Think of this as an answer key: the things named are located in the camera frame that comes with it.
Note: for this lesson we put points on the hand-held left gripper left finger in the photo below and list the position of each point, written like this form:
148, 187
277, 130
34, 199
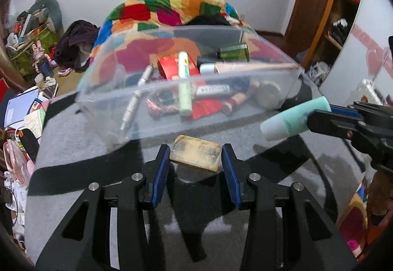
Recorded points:
161, 175

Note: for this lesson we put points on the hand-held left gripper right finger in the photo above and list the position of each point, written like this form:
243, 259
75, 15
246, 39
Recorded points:
230, 175

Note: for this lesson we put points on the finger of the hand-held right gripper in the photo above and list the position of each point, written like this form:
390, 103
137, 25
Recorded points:
340, 109
325, 123

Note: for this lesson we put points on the mint green bottle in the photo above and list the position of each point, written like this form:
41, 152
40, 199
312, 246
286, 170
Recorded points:
288, 123

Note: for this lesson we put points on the beige soap bar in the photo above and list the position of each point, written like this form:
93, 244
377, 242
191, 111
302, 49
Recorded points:
196, 154

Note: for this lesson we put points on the small square charm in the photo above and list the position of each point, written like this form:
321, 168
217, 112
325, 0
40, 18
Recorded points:
165, 96

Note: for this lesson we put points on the white tube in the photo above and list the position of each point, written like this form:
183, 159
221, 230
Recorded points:
211, 90

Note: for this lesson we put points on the peach cosmetic tube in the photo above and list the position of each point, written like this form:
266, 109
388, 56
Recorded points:
251, 67

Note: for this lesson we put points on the light green tube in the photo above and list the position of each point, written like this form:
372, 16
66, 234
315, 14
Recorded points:
184, 83

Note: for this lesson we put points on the clear plastic storage box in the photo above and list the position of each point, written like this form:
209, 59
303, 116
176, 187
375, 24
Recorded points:
92, 86

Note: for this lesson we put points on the white shoes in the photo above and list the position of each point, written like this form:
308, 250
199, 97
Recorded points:
317, 69

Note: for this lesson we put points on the clear tape roll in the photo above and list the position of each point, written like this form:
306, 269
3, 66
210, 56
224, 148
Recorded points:
268, 94

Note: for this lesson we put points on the white wardrobe door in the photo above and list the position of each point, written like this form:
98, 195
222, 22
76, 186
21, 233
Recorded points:
368, 43

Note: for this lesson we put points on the red brown cylinder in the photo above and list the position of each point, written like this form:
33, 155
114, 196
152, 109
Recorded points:
236, 102

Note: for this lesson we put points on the silver pen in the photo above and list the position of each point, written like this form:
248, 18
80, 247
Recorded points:
138, 96

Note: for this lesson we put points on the wooden wardrobe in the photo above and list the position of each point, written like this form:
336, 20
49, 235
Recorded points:
319, 13

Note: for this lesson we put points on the red paper packet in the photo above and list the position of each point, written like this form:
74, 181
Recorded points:
170, 66

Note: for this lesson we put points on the dark green jar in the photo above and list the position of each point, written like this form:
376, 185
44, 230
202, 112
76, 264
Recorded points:
233, 52

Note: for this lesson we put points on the dark purple bottle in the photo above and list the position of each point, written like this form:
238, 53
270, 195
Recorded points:
206, 59

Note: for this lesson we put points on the black pouch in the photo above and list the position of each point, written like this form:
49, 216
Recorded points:
29, 143

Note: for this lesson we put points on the green printed paper box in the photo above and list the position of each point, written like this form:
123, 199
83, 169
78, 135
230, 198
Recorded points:
35, 117

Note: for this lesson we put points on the pink bag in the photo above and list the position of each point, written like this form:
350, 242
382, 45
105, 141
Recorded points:
17, 160

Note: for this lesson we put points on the black garment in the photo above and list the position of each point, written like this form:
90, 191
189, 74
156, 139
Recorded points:
208, 19

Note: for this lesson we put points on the blue notebook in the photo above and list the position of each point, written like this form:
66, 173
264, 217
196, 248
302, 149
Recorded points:
21, 105

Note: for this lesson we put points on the dark purple clothes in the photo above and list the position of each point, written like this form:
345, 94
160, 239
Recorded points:
76, 40

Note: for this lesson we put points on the colourful patchwork blanket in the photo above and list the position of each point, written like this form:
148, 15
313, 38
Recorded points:
172, 10

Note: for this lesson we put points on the pink bunny toy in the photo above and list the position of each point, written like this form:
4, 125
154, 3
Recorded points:
39, 54

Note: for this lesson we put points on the green bag of clutter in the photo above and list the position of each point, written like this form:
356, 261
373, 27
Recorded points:
30, 51

